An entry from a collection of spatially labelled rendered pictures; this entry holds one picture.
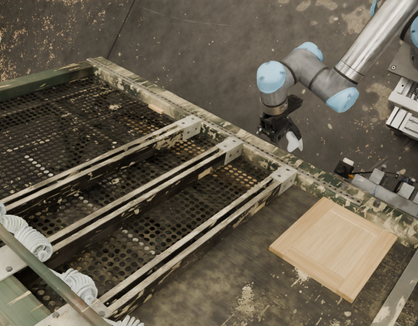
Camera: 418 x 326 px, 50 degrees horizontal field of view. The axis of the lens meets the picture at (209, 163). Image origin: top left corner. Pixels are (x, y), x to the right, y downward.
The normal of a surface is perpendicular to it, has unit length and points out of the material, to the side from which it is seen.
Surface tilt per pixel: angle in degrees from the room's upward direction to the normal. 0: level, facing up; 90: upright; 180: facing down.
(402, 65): 0
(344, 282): 60
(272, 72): 28
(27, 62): 0
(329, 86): 12
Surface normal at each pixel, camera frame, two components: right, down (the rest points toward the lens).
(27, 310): 0.14, -0.82
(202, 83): -0.47, -0.10
